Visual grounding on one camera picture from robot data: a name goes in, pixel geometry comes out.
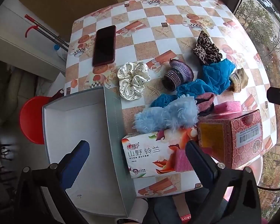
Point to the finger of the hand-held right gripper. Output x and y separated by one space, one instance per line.
278 96

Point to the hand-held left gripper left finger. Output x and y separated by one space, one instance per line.
75 165

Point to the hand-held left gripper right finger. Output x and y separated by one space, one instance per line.
200 165

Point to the beige brown scrunchie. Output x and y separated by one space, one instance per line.
239 80

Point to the grey box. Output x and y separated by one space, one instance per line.
88 121

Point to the fluffy light blue scrunchie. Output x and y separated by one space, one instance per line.
161 116

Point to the teal scrunchie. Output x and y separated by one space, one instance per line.
162 100
193 87
218 77

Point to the pink and black scrunchie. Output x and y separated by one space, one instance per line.
206 100

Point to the leopard print scrunchie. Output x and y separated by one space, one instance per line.
204 51

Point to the white polka-dot satin scrunchie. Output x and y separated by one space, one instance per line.
126 74

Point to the red patterned cardboard box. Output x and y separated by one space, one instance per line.
235 133

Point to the pink sponge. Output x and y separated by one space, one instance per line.
227 107

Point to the white tissue pack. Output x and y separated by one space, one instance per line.
144 154

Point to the red plastic stool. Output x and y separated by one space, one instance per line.
31 121

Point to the beige sofa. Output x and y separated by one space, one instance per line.
14 91

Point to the dark smartphone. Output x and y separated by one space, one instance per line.
103 45

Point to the checkered printed tablecloth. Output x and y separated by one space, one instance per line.
154 18

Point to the white cabinet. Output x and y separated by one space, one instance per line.
11 28

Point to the brown cardboard sheet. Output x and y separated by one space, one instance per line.
72 4

